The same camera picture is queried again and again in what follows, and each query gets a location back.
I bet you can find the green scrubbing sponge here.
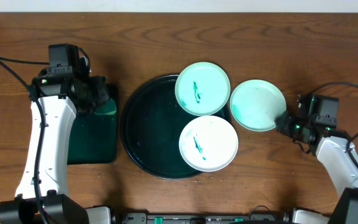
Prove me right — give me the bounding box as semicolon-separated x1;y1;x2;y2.
94;99;117;115

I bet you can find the mint green plate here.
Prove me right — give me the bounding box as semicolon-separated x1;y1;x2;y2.
229;80;287;132
175;62;231;116

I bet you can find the white plate with stain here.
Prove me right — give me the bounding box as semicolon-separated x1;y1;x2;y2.
178;116;239;172

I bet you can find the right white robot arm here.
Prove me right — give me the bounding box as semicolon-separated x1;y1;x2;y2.
275;111;358;223

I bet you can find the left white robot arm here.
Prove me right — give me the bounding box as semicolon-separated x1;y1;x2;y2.
0;76;112;223

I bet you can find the black rectangular water tray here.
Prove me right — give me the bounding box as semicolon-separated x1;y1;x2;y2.
67;84;119;165

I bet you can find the round black serving tray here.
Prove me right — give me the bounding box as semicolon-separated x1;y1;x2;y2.
121;75;232;179

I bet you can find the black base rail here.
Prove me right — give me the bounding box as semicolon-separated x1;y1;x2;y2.
116;206;291;224

